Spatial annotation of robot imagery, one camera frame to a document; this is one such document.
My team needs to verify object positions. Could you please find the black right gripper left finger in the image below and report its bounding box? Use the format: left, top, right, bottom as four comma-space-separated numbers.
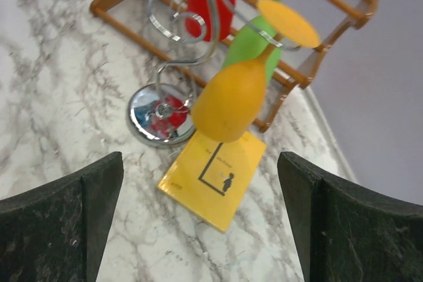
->
1, 152, 124, 281

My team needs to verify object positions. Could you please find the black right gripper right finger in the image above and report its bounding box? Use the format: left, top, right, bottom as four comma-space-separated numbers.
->
277, 152, 422, 281

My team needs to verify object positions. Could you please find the orange plastic wine glass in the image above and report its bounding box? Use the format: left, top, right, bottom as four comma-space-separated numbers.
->
190, 0, 321, 143

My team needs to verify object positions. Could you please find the green plastic wine glass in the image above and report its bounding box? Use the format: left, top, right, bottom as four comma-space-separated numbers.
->
221, 15, 276, 69

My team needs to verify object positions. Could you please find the red plastic wine glass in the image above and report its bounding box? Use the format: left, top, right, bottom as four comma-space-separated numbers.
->
185, 0, 234, 42

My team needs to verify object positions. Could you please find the chrome wine glass rack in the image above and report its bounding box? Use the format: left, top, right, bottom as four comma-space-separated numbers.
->
130, 0, 279, 146

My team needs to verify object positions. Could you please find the wooden dish rack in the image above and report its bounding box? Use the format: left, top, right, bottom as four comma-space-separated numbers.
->
90, 0, 379, 133

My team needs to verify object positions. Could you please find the yellow Little Prince book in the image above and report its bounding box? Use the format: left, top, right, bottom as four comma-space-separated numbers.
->
158, 132, 266, 232

